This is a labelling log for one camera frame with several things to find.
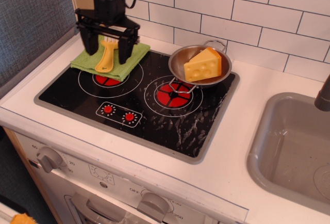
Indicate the red stove knob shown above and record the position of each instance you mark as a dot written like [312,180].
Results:
[129,117]
[108,109]

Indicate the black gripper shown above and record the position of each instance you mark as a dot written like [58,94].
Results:
[108,18]

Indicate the grey oven knob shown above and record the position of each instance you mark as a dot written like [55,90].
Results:
[153,206]
[49,159]

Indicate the grey oven door handle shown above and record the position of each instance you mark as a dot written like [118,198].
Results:
[97,210]

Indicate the grey sink basin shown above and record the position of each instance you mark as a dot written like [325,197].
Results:
[289,156]

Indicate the orange plush object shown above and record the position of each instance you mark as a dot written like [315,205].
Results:
[22,219]

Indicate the red right stove knob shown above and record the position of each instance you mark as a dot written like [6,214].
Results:
[129,117]

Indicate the yellow cheese wedge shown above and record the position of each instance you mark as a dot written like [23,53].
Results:
[205,65]

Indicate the grey left oven knob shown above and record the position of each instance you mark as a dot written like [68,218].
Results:
[49,159]

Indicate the grey right oven knob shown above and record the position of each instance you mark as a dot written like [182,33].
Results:
[153,206]

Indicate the silver metal pan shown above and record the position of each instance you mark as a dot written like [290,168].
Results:
[176,65]

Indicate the green towel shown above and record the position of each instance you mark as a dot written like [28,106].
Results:
[87,63]

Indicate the grey faucet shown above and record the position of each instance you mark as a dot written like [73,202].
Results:
[322,101]

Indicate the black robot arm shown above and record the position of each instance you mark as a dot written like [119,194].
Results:
[108,18]

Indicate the black toy stovetop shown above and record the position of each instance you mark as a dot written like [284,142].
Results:
[181,125]

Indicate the red left stove knob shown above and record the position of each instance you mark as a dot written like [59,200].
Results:
[108,109]

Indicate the yellow dish brush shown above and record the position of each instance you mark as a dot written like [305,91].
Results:
[105,65]

